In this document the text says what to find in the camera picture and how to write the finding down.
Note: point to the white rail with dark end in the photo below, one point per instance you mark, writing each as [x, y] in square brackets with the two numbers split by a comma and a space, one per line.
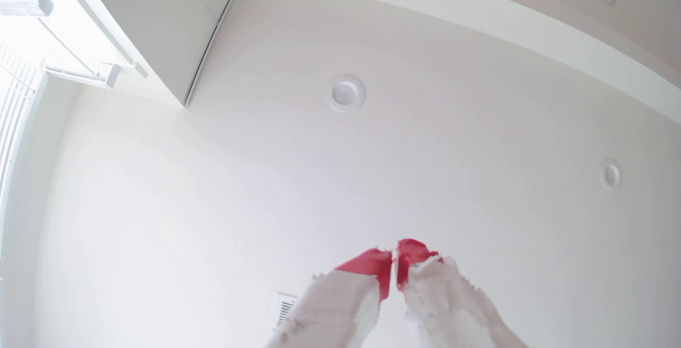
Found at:
[32, 5]

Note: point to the round recessed ceiling light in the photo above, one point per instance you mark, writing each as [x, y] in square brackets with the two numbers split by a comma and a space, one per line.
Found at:
[611, 174]
[345, 93]

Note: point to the white ceiling air vent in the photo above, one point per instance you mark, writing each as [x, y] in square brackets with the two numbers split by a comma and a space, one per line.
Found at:
[283, 309]

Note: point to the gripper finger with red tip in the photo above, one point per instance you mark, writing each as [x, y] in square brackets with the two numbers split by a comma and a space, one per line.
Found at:
[340, 305]
[447, 305]

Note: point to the white blinds headrail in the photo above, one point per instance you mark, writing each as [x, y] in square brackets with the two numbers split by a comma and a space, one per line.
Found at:
[85, 74]

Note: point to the white window blinds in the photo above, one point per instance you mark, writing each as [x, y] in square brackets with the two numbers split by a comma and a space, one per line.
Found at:
[13, 119]

